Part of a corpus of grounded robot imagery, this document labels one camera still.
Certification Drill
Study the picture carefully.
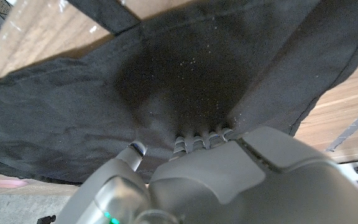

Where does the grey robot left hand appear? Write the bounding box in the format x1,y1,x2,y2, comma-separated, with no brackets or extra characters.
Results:
54,126,358,224

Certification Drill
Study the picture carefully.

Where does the black cloth apron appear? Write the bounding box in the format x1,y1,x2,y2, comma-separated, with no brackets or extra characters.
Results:
0,0,358,184

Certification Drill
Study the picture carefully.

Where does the grey tape outline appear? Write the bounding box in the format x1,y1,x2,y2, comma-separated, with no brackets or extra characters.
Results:
324,99,358,152

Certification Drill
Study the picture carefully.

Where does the pink round sticker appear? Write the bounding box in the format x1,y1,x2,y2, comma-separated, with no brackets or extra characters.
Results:
0,179,30,189

